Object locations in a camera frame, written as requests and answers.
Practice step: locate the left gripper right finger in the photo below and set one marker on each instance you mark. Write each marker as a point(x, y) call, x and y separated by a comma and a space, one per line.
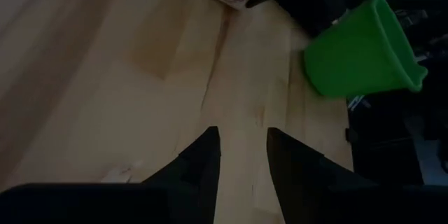
point(301, 182)

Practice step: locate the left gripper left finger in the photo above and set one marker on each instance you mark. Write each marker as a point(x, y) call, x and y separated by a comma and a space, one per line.
point(199, 168)

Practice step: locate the green plastic bucket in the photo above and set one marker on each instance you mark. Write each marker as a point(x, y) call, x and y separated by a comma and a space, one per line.
point(364, 49)

